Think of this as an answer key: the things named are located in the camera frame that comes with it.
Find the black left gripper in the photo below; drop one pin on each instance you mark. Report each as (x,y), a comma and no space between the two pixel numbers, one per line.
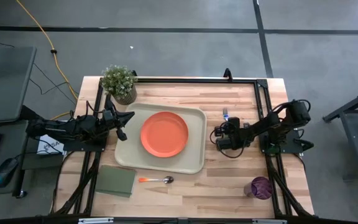
(110,119)

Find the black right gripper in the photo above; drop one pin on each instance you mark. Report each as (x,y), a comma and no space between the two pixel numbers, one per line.
(235,132)

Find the orange plate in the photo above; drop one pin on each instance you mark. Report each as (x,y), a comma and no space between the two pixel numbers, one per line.
(163,133)

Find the purple plastic cup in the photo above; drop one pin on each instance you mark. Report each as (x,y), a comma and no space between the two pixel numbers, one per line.
(261,188)

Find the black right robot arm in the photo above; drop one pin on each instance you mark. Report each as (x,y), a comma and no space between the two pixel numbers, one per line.
(269,124)

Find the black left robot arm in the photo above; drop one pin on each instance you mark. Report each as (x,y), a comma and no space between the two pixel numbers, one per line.
(57,129)

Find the beige plastic tray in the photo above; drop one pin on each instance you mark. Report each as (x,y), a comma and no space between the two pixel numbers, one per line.
(129,155)

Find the potted plant in ribbed pot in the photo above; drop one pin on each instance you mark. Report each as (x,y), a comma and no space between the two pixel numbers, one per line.
(118,82)

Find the white printed box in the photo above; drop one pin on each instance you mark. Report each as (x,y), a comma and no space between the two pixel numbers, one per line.
(50,146)

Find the dark operator desk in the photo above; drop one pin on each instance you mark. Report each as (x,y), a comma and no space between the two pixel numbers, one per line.
(39,161)

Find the grey desk panel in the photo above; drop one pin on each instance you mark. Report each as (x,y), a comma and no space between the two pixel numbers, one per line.
(5,84)

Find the black computer mouse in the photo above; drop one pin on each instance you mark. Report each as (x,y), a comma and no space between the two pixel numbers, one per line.
(6,171)

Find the black frame clamp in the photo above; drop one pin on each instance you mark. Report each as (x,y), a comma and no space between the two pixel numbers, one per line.
(134,73)
(227,74)

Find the silver metal bracket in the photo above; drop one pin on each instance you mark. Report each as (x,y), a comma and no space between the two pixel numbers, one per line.
(269,221)
(95,220)

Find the black side table frame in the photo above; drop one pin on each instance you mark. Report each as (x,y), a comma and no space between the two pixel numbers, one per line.
(353,101)

